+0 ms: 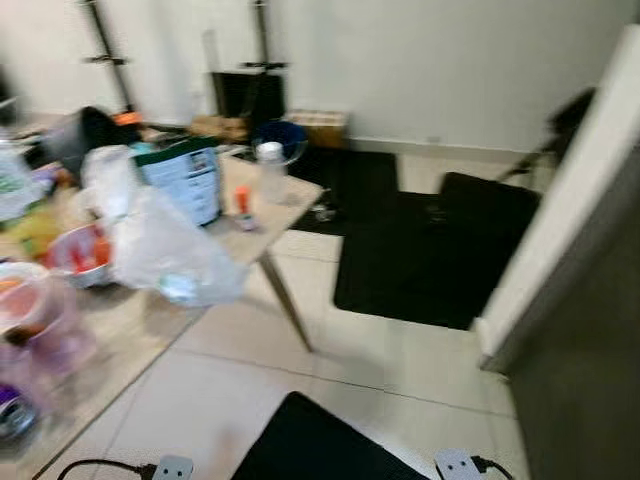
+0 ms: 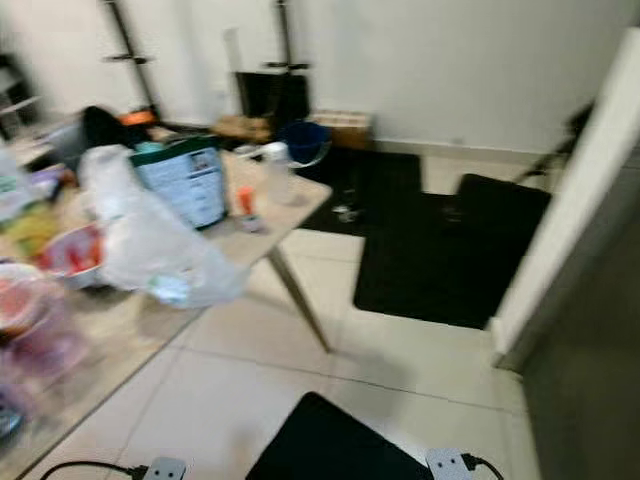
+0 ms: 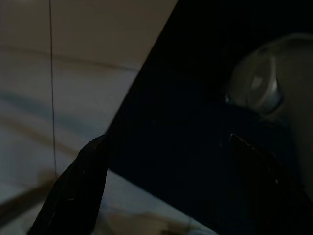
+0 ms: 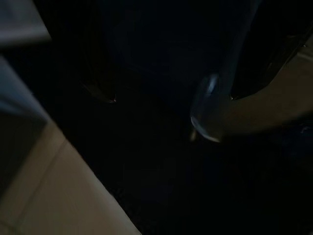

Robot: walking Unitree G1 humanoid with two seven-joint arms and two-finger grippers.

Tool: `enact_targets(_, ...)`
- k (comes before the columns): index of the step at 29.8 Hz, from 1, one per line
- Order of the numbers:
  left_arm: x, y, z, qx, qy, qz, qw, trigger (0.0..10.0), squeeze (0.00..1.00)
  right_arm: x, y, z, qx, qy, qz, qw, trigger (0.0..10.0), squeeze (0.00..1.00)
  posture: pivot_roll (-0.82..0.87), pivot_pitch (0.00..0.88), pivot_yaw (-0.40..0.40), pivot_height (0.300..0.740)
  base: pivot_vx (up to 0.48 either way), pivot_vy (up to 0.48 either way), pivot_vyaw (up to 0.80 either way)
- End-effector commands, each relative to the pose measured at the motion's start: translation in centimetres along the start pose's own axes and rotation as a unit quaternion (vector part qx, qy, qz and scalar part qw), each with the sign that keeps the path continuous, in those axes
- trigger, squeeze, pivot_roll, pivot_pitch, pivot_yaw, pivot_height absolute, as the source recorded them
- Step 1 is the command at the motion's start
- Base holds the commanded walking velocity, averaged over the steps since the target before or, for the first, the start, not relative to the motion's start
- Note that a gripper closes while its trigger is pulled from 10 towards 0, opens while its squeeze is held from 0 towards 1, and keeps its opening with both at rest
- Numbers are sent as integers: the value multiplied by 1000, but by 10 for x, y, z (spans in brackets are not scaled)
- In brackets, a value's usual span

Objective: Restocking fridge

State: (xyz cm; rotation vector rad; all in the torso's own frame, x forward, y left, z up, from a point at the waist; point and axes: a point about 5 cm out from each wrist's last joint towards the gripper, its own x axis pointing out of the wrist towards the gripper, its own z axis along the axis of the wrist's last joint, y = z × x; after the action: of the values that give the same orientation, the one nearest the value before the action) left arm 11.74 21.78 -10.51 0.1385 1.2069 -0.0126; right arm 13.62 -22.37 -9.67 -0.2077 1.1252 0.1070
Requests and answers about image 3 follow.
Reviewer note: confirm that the large black floor mat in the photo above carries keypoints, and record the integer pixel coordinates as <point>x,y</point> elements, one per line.
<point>183,98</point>

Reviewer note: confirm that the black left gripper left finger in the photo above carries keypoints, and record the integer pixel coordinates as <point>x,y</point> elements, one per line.
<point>78,191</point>

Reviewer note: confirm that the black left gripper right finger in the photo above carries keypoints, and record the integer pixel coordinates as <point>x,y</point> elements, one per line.
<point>274,195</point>

